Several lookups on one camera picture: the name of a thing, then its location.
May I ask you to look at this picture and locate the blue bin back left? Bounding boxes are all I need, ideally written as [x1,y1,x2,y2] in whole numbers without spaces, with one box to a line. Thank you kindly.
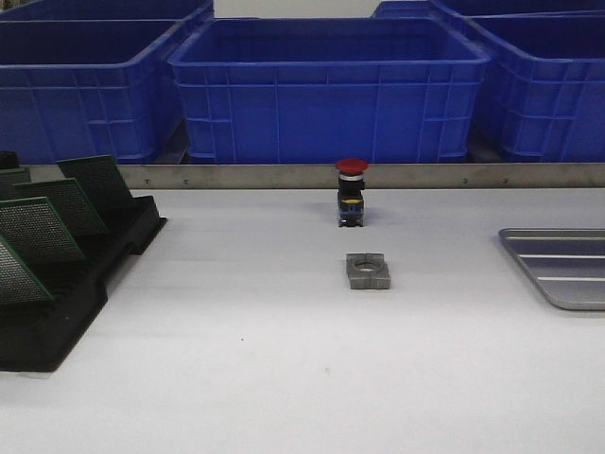
[1,0,214,21]

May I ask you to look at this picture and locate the red emergency stop button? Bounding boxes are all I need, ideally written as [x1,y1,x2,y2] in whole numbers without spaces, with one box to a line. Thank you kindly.
[336,158,369,227]

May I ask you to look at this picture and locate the blue plastic bin centre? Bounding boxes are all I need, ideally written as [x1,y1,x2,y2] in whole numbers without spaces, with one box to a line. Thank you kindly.
[169,18,489,165]

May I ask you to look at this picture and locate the grey metal clamp block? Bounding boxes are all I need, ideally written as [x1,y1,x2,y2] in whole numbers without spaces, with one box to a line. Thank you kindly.
[346,253,391,290]

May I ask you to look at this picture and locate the blue plastic bin left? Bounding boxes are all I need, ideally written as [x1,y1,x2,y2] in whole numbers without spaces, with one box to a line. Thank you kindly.
[1,20,186,164]

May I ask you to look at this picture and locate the green circuit board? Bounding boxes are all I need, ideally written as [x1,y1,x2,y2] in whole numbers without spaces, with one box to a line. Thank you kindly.
[0,167,31,201]
[1,237,54,307]
[1,197,86,264]
[15,178,109,236]

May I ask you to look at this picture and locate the blue bin back right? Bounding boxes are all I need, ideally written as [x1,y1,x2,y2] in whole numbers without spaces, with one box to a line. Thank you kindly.
[372,0,604,18]

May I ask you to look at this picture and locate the black slotted board rack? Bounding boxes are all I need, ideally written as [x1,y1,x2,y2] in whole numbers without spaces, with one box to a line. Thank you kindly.
[0,150,168,374]

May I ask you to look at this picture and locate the green circuit board rearmost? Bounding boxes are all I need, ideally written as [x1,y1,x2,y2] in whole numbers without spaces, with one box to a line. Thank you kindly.
[57,155,135,212]

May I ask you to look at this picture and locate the metal table edge rail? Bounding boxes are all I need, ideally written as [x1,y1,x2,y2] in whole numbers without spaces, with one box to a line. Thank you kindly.
[17,163,605,191]

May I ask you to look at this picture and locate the blue plastic bin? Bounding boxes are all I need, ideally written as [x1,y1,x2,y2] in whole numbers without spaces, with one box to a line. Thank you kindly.
[169,18,489,165]
[1,20,186,164]
[465,13,605,164]

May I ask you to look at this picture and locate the blue plastic bin right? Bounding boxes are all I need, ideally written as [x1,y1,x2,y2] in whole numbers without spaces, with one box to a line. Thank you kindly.
[465,13,605,164]

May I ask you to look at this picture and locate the green circuit board front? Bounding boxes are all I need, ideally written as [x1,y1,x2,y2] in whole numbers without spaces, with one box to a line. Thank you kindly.
[0,167,31,201]

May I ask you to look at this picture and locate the silver metal tray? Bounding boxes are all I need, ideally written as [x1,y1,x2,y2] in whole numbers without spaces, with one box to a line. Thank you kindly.
[498,228,604,311]

